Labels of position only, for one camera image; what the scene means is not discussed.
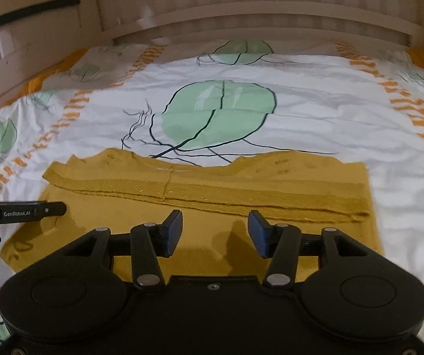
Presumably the yellow knit sweater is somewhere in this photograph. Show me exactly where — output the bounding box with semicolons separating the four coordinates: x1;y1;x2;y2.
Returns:
0;147;385;284

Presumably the white leaf printed blanket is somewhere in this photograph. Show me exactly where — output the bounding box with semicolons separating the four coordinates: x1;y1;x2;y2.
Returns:
0;39;424;355

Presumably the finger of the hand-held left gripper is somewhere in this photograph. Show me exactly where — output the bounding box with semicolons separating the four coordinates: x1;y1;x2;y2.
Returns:
42;201;68;220

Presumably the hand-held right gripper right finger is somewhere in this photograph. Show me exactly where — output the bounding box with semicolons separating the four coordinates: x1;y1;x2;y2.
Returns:
247;210;373;288

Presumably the wooden bed frame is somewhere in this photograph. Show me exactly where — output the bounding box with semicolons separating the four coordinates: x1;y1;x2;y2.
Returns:
0;0;424;126

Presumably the black foam strip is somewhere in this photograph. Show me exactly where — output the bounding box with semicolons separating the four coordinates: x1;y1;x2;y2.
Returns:
0;0;82;35

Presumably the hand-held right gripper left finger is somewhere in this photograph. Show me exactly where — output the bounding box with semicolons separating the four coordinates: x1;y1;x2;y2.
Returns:
61;209;183;290

